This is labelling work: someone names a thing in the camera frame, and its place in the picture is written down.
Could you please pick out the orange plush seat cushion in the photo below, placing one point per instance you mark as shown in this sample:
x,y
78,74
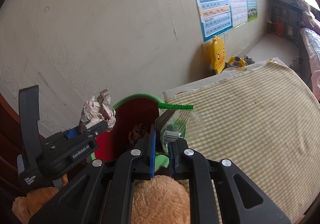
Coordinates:
x,y
159,200

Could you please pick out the checkered yellow tablecloth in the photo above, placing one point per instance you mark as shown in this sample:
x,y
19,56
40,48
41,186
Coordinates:
x,y
265,120

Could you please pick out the green clear plastic wrapper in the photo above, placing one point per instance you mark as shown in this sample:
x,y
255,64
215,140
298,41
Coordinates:
x,y
177,121

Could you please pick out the white red paper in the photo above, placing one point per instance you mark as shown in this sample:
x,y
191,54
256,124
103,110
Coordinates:
x,y
98,109

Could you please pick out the black shelf unit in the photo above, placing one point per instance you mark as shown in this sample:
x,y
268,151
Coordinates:
x,y
284,19

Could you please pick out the plaid bed quilt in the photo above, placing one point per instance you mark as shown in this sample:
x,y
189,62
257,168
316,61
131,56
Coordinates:
x,y
311,44

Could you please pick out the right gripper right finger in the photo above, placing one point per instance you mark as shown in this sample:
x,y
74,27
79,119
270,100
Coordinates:
x,y
188,164

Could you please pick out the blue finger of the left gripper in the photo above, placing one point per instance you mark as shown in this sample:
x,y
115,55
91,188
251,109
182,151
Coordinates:
x,y
74,132

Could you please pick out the left hand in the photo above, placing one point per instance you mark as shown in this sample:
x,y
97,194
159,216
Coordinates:
x,y
37,198

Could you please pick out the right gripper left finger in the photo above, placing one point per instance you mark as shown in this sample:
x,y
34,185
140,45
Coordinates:
x,y
136,164

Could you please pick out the yellow duck toy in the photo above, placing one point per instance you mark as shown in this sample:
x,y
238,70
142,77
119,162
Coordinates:
x,y
217,55

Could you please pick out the red green trash bin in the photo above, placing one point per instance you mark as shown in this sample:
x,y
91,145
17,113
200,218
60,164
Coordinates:
x,y
135,115

